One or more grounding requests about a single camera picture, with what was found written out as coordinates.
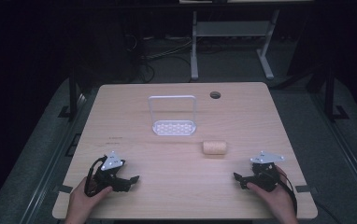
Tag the white rack with perforated base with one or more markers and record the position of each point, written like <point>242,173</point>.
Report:
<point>173,127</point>

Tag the person's right hand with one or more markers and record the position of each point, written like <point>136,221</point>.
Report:
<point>274,199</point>

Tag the beige cylindrical roll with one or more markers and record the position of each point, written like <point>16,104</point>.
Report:
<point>214,147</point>

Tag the person's left hand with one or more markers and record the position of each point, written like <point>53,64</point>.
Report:
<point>84,199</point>

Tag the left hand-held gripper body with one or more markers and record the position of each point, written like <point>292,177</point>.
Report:
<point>111,163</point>

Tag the metal floor rail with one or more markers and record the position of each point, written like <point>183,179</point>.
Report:
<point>345,146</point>
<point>52,161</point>

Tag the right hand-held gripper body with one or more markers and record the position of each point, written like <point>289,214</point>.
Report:
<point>265,172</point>

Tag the grey metal desk frame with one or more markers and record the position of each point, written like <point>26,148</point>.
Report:
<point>229,29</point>

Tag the grey tape strip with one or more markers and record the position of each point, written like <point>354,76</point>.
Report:
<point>65,188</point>
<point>306,188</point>

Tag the black stand post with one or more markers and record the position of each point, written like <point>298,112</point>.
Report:
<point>72,93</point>

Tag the dark round table grommet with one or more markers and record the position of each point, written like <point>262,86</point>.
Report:
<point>215,95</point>

